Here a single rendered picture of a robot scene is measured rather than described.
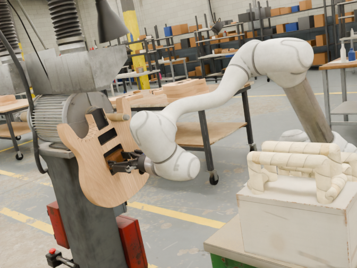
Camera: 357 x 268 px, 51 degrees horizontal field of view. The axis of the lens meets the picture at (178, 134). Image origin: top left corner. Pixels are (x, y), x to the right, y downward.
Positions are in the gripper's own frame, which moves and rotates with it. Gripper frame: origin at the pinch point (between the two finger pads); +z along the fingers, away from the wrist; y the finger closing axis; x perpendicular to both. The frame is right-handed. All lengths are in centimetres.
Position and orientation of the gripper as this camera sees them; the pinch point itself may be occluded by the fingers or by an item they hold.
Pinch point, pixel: (117, 159)
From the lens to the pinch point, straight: 154.1
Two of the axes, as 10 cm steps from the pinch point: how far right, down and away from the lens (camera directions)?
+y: 6.1, -4.5, 6.6
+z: -7.4, -0.2, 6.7
